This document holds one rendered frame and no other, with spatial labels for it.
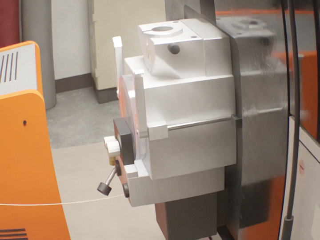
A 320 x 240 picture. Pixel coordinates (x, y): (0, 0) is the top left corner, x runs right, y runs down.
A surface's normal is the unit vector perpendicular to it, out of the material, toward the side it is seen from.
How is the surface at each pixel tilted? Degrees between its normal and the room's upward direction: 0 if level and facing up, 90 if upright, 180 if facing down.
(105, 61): 90
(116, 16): 90
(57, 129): 0
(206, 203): 90
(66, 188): 0
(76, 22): 90
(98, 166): 0
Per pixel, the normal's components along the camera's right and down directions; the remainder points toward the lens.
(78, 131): -0.07, -0.91
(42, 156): 0.24, 0.38
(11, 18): 0.69, 0.25
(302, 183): -0.97, 0.15
